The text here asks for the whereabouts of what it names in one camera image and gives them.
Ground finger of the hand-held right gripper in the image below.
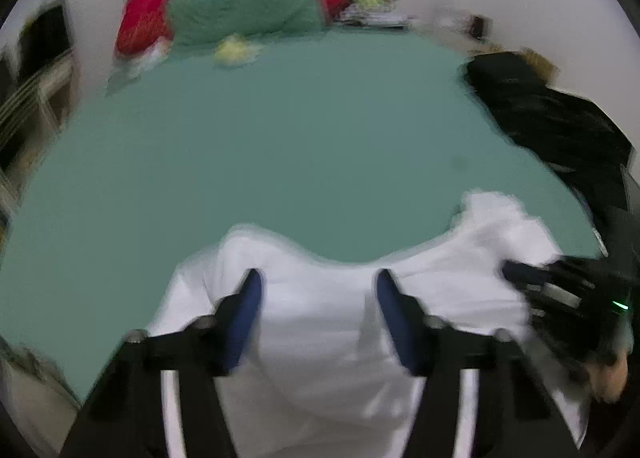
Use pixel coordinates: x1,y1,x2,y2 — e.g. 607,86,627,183
501,259,588,304
527,295,596,356

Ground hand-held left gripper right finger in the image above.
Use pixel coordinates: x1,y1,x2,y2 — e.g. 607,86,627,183
375,268,583,458

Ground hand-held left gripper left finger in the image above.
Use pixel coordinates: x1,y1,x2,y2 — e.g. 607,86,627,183
59,268,264,458

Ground white shirt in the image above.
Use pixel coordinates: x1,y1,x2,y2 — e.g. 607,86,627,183
147,190,593,458

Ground pile of black clothes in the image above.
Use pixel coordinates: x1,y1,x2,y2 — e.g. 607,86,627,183
459,51,638,249

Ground person's right hand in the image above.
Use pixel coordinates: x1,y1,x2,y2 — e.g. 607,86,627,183
586,352,630,405

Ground cardboard boxes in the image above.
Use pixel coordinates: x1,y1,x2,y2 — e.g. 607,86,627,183
517,47,561,81

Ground white nightstand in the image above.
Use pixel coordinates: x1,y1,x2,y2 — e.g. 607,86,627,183
432,8,496,44

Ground small yellow cloth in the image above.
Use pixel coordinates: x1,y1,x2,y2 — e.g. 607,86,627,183
212,35,261,68

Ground white paper sheet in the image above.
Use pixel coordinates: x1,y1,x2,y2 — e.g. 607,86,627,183
125,40,171,76

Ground stack of books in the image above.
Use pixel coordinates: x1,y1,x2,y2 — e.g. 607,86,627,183
340,3,416,31

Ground green pillow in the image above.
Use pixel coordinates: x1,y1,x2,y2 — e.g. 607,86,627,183
166,0,328,46

